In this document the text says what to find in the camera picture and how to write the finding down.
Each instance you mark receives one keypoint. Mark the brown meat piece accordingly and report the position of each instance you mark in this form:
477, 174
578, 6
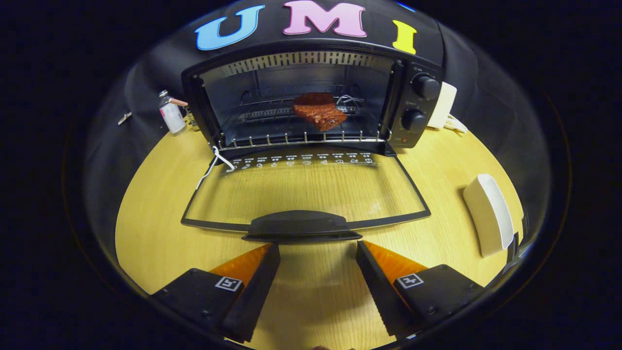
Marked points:
318, 114

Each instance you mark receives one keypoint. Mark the white pop-up toaster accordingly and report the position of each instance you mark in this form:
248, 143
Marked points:
444, 104

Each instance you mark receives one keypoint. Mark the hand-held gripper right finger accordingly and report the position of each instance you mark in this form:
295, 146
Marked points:
379, 291

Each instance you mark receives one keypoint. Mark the white divided dish with beans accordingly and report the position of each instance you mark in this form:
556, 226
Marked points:
457, 125

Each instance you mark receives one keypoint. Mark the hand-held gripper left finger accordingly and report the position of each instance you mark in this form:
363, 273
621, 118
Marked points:
255, 291

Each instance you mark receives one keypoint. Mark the white rectangular tray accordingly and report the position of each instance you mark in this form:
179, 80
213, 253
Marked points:
488, 214

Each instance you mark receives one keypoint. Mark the black toaster oven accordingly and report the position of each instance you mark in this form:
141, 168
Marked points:
301, 223

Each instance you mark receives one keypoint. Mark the pink striped stick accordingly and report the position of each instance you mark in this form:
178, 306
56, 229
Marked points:
179, 102

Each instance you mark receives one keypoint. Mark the clear plastic bottle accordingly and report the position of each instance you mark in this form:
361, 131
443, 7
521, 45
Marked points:
172, 116

